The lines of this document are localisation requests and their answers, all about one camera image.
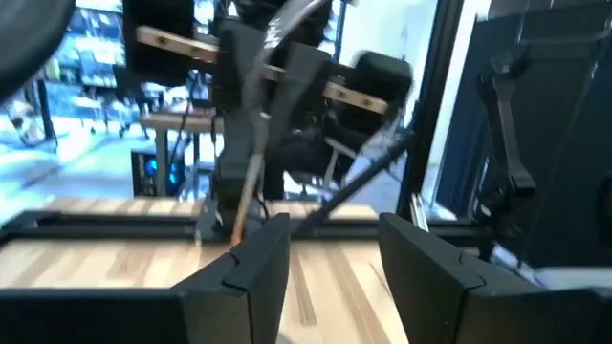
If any wooden board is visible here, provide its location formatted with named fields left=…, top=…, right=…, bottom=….
left=135, top=24, right=389, bottom=117

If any person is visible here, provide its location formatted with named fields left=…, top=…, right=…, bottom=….
left=265, top=126, right=364, bottom=190

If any computer case with glowing fan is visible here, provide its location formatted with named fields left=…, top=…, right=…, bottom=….
left=130, top=148, right=186, bottom=198

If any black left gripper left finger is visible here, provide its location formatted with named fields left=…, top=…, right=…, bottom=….
left=171, top=213, right=292, bottom=344

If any grey cable sleeve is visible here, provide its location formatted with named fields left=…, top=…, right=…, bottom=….
left=241, top=0, right=331, bottom=159

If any bright display screen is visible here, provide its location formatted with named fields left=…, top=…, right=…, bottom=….
left=50, top=0, right=126, bottom=88

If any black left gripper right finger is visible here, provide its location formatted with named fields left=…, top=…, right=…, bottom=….
left=379, top=212, right=542, bottom=344

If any wooden desk with grey legs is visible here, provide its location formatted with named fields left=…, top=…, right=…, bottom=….
left=140, top=110, right=226, bottom=198

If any silver aluminium bracket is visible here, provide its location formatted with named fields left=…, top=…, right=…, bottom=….
left=409, top=192, right=430, bottom=231

